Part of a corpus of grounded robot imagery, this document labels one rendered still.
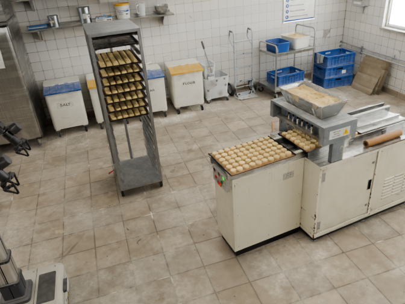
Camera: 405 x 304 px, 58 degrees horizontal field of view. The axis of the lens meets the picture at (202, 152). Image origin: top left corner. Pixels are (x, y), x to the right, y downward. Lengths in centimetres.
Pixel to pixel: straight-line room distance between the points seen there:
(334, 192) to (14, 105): 431
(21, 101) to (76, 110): 80
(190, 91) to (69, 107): 192
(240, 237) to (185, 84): 341
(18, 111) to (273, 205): 387
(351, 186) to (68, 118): 423
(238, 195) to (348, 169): 97
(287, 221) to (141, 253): 137
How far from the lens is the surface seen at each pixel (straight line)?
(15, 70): 557
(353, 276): 338
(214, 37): 673
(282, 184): 317
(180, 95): 610
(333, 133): 298
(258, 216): 321
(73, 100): 592
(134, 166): 456
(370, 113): 400
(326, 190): 326
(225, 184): 292
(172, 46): 654
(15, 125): 268
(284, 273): 330
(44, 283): 322
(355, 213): 372
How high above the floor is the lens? 242
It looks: 29 degrees down
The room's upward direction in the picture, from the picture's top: 5 degrees counter-clockwise
